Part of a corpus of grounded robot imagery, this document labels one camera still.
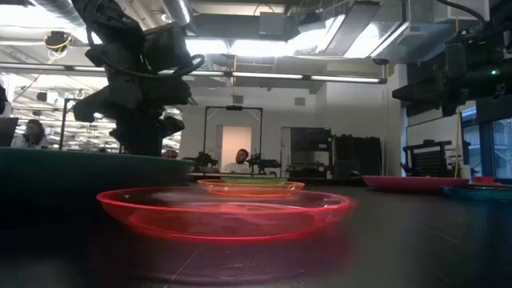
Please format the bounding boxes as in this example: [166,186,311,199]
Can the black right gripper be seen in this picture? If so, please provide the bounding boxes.
[391,30,512,118]

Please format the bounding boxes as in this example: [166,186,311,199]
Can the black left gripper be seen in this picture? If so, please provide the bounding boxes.
[73,63,193,157]

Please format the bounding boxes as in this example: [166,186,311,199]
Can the pink plastic plate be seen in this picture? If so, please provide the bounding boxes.
[362,174,470,191]

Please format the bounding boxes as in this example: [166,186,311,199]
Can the teal plastic plate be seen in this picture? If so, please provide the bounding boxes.
[0,146,196,209]

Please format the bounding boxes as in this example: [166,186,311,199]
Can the blue plastic plate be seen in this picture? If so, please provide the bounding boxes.
[439,185,512,202]

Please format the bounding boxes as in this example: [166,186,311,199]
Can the red transparent plastic plate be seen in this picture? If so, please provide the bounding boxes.
[95,186,355,243]

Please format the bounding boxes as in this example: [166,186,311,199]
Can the orange transparent plastic plate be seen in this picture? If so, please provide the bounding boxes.
[197,178,306,198]

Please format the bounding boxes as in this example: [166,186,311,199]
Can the black perforated cart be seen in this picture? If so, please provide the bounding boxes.
[401,139,454,178]

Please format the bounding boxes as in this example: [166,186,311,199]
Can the black cabinet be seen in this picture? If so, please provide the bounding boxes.
[333,134,383,180]

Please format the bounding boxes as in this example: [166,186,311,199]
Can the person at white desk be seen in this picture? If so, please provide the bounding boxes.
[221,148,254,174]

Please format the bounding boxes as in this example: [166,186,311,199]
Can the red box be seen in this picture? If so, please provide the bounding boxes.
[470,175,502,186]

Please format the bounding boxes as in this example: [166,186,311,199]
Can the person beside monitor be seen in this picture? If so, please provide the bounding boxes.
[10,118,51,150]

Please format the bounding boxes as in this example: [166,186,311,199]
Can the dark shelf unit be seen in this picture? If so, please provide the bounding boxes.
[289,127,334,179]

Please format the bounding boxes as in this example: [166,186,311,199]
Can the long ceiling light bar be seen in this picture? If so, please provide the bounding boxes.
[158,70,388,85]

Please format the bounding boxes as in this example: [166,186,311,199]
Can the dark computer monitor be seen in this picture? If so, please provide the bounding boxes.
[0,117,19,148]

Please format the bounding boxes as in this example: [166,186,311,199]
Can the yellow hanging cable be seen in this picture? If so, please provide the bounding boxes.
[453,111,462,179]

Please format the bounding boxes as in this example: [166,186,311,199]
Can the dark window frame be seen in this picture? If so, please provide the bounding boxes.
[459,94,512,179]

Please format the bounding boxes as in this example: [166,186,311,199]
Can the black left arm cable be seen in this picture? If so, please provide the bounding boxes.
[86,23,206,79]

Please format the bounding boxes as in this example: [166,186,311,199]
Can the black frame with camera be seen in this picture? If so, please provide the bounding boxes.
[202,105,264,177]

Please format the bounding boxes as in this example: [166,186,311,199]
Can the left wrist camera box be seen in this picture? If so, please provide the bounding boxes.
[142,22,194,75]

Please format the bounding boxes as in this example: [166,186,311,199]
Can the black metal frame stand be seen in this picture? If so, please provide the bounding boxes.
[58,98,78,151]

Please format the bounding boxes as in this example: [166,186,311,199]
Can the black ceiling cable reel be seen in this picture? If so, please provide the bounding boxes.
[43,30,74,53]

